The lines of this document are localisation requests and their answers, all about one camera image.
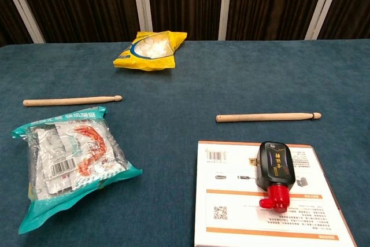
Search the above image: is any white orange product box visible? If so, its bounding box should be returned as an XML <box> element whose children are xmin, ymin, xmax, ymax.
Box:
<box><xmin>194</xmin><ymin>140</ymin><xmax>358</xmax><ymax>247</ymax></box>

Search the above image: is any teal shrimp snack package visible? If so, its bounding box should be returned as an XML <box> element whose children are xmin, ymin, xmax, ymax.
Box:
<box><xmin>11</xmin><ymin>106</ymin><xmax>143</xmax><ymax>235</ymax></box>

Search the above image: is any black bottle red cap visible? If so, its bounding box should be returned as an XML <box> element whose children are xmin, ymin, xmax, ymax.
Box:
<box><xmin>256</xmin><ymin>141</ymin><xmax>297</xmax><ymax>213</ymax></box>

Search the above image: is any wooden drumstick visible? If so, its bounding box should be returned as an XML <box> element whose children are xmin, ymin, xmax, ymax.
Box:
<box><xmin>215</xmin><ymin>112</ymin><xmax>322</xmax><ymax>123</ymax></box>
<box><xmin>23</xmin><ymin>95</ymin><xmax>123</xmax><ymax>107</ymax></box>

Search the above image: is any teal velvet table cloth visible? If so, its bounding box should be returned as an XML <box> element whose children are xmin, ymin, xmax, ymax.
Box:
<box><xmin>0</xmin><ymin>38</ymin><xmax>370</xmax><ymax>247</ymax></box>

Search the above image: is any yellow snack bag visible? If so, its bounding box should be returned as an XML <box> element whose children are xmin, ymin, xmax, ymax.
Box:
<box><xmin>112</xmin><ymin>30</ymin><xmax>188</xmax><ymax>72</ymax></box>

